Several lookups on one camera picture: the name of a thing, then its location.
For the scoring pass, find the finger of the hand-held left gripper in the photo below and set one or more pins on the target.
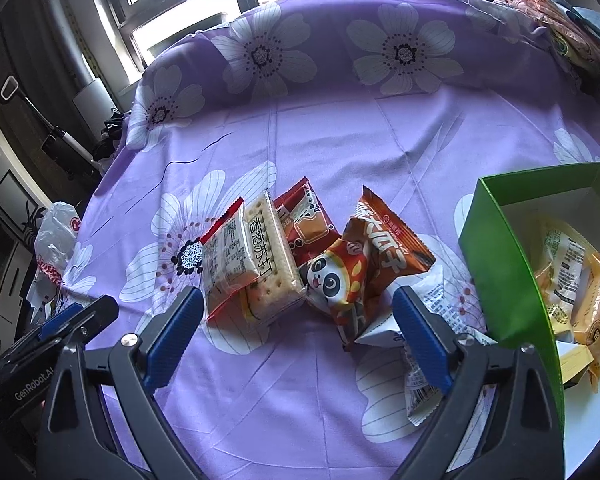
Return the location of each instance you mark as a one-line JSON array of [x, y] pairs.
[[62, 321], [97, 320]]

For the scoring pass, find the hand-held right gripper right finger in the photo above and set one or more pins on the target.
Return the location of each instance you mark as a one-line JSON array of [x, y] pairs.
[[420, 335]]

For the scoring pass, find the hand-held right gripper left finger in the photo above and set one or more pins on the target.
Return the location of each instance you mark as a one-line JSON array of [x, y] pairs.
[[172, 335]]

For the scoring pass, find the clear white barcode packet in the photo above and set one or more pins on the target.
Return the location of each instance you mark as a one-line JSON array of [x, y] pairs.
[[420, 400]]

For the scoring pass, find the red-edged clear cracker packet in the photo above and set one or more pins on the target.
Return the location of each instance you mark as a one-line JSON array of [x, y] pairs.
[[227, 260]]

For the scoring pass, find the panda print red packet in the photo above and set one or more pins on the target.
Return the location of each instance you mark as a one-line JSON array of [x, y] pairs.
[[337, 285]]

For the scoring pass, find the brown seed packet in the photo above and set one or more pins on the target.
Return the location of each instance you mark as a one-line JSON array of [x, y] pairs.
[[385, 245]]

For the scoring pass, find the green cardboard box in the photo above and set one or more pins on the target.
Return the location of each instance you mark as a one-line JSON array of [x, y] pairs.
[[505, 270]]

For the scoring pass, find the pale green snack packet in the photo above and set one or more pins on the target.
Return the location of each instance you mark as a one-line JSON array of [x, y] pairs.
[[562, 270]]

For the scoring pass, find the white red-print plastic bag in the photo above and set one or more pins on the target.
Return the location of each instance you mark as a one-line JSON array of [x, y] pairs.
[[55, 240]]

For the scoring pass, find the yellow-edged cracker packet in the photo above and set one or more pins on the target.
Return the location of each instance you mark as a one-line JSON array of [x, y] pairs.
[[275, 255]]

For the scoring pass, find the red drink-print packet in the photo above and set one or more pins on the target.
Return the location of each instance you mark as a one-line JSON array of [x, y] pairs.
[[307, 220]]

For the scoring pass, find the black cloth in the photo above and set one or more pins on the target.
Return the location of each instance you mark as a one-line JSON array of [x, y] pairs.
[[112, 132]]

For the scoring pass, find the purple floral bedsheet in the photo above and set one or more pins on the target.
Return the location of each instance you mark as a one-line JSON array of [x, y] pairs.
[[355, 150]]

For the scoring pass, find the white cylinder roll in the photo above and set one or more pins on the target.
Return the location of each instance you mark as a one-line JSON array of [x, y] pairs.
[[94, 100]]

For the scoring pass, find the dark-framed window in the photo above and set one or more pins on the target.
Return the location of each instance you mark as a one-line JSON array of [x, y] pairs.
[[190, 10]]

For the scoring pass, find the stack of folded clothes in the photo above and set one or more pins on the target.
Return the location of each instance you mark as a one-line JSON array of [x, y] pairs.
[[565, 25]]

